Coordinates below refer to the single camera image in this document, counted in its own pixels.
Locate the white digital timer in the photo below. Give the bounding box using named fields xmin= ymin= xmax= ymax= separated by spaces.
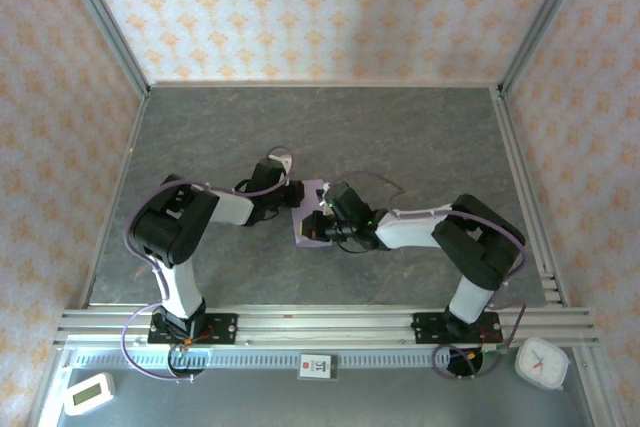
xmin=63 ymin=371 xmax=116 ymax=417

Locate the aluminium table end rail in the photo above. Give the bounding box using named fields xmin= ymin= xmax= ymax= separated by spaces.
xmin=147 ymin=79 xmax=501 ymax=90

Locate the grey slotted cable duct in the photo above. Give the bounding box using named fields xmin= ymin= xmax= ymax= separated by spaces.
xmin=67 ymin=348 xmax=454 ymax=372

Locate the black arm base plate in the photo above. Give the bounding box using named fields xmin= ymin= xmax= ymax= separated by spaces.
xmin=147 ymin=313 xmax=239 ymax=346
xmin=410 ymin=311 xmax=503 ymax=346

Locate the lavender cloth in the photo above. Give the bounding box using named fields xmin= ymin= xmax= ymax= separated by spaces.
xmin=289 ymin=178 xmax=336 ymax=251

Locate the white analog clock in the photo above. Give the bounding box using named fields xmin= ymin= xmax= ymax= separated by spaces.
xmin=514 ymin=336 xmax=571 ymax=392

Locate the grey metal sheet panel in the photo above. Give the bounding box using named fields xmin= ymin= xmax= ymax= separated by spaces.
xmin=54 ymin=366 xmax=599 ymax=427

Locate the aluminium frame post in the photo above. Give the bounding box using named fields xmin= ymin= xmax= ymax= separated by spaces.
xmin=27 ymin=346 xmax=76 ymax=427
xmin=572 ymin=346 xmax=629 ymax=427
xmin=498 ymin=0 xmax=594 ymax=96
xmin=54 ymin=0 xmax=151 ymax=98

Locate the wide aluminium mounting rail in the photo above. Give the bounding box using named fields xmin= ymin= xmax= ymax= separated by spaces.
xmin=53 ymin=302 xmax=601 ymax=348

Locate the aluminium table side rail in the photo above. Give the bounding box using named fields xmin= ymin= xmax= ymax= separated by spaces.
xmin=491 ymin=85 xmax=571 ymax=308
xmin=79 ymin=91 xmax=150 ymax=308

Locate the purple cable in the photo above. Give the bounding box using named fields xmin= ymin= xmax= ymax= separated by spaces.
xmin=344 ymin=170 xmax=529 ymax=382
xmin=122 ymin=146 xmax=296 ymax=384

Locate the red and white label card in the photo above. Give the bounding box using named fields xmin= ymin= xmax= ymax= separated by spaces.
xmin=298 ymin=352 xmax=340 ymax=382

